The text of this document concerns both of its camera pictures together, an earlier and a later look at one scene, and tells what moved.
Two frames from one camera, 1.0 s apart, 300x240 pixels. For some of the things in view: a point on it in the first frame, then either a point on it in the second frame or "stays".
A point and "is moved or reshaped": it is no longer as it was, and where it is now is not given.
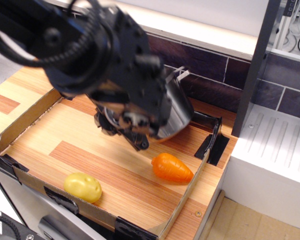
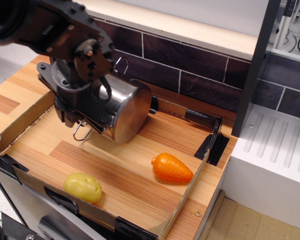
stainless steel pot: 182,109 is moved or reshaped
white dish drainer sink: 269,168 stays
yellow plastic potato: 83,187 stays
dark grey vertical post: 261,50 stays
